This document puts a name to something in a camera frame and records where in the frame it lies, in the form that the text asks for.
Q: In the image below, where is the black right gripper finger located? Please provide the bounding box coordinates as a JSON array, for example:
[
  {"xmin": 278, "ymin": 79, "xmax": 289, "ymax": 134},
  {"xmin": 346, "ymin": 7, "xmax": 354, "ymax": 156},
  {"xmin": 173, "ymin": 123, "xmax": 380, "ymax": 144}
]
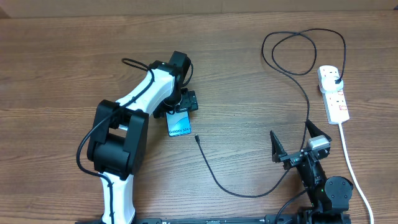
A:
[
  {"xmin": 270, "ymin": 131, "xmax": 287, "ymax": 162},
  {"xmin": 305, "ymin": 119, "xmax": 325, "ymax": 138}
]

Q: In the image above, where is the smartphone with blue screen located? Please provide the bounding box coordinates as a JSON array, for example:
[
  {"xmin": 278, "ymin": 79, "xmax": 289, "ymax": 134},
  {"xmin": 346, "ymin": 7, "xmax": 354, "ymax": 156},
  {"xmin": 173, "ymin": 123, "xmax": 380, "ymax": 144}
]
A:
[{"xmin": 166, "ymin": 111, "xmax": 192, "ymax": 137}]

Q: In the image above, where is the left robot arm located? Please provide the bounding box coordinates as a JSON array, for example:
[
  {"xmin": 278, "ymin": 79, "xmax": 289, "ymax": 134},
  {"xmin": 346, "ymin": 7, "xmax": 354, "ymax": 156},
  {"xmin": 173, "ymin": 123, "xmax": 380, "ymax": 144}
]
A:
[{"xmin": 76, "ymin": 51, "xmax": 198, "ymax": 223}]

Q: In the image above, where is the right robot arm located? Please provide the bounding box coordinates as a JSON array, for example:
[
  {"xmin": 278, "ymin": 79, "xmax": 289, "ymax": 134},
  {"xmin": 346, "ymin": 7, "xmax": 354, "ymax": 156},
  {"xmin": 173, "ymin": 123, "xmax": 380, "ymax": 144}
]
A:
[{"xmin": 265, "ymin": 120, "xmax": 353, "ymax": 223}]

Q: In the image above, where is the white charger plug adapter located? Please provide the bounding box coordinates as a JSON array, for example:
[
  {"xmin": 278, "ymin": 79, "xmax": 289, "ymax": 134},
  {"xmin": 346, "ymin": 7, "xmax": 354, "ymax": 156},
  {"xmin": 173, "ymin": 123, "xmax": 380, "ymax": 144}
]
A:
[{"xmin": 319, "ymin": 77, "xmax": 344, "ymax": 93}]

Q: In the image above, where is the white power strip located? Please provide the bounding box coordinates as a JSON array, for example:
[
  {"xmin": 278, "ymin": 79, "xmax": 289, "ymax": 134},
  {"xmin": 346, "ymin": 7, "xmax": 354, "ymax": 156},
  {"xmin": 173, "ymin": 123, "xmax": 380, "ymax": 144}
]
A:
[{"xmin": 317, "ymin": 65, "xmax": 349, "ymax": 124}]

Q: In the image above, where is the white power strip cord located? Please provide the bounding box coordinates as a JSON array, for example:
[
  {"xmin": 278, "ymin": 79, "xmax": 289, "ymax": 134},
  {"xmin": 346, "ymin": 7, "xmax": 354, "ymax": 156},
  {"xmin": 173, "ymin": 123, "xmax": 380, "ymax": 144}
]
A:
[{"xmin": 337, "ymin": 122, "xmax": 375, "ymax": 224}]

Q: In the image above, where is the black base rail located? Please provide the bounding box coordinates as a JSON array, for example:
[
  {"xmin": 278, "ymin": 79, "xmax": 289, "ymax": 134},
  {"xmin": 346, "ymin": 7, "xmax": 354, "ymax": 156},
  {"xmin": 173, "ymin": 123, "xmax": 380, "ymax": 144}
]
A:
[{"xmin": 74, "ymin": 213, "xmax": 352, "ymax": 224}]

